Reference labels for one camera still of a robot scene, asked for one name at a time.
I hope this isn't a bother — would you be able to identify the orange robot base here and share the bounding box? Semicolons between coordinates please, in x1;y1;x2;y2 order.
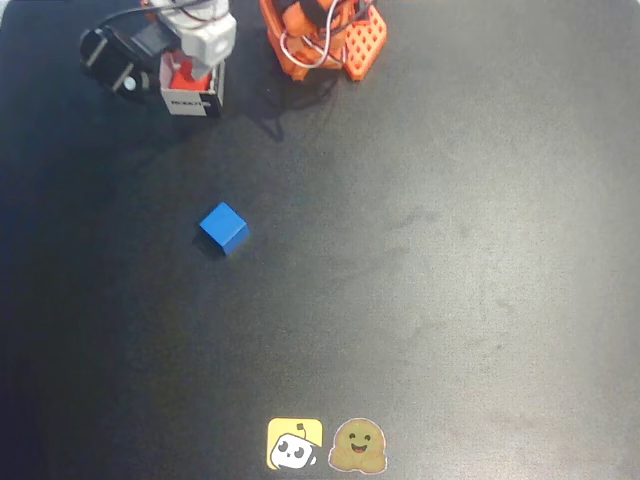
344;5;389;82

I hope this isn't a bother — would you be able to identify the white box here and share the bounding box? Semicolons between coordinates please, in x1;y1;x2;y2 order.
158;49;226;119

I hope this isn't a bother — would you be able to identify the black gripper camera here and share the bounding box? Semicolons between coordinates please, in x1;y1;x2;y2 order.
79;22;174;104

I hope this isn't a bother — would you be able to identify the yellow robot sticker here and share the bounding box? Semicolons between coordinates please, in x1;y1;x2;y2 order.
266;417;324;471

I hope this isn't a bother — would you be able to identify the white red black servo wire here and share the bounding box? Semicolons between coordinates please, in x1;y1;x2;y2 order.
167;0;232;25
279;0;351;69

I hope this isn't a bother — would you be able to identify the black table mat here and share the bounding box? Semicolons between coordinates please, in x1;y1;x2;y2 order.
0;0;640;480

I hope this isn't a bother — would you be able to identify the blue cube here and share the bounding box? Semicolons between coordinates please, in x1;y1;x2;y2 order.
198;201;250;259

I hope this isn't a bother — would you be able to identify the hugging face sticker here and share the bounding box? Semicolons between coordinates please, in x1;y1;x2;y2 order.
327;417;389;474

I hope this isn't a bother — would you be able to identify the black camera cable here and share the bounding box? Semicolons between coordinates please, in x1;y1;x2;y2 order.
97;0;201;31

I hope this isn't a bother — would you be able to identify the red cube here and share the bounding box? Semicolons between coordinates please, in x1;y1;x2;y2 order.
171;73;212;93

